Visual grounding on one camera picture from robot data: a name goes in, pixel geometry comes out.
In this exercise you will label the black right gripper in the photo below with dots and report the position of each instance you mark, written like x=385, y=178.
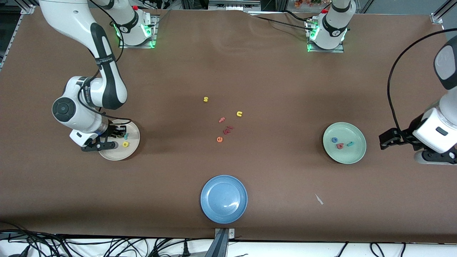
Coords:
x=113, y=129

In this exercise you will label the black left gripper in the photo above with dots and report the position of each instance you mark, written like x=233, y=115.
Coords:
x=406, y=134

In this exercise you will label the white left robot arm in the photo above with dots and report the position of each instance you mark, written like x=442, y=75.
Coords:
x=334, y=28

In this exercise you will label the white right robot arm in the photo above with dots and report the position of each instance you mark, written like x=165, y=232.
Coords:
x=60, y=18

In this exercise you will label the beige plate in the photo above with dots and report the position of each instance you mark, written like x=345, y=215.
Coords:
x=128, y=153

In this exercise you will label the green plate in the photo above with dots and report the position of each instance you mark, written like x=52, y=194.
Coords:
x=344, y=155

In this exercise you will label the white paper scrap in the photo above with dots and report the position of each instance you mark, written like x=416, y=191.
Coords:
x=319, y=199

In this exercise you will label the blue plate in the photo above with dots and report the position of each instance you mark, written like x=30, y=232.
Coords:
x=224, y=199

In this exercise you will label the brown paper table cover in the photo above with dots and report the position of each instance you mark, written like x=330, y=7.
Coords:
x=228, y=71

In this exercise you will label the black power plug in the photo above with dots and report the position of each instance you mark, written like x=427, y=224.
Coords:
x=186, y=250

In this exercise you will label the orange flower decoration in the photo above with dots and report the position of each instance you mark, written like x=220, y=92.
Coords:
x=307, y=3

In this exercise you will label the grey metal box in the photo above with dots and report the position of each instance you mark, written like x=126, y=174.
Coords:
x=232, y=4

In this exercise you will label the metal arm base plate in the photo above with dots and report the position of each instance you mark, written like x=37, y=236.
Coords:
x=325, y=51
x=137, y=46

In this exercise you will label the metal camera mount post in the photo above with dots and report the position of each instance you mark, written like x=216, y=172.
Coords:
x=221, y=242

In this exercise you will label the aluminium frame rail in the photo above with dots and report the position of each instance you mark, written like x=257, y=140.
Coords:
x=26, y=9

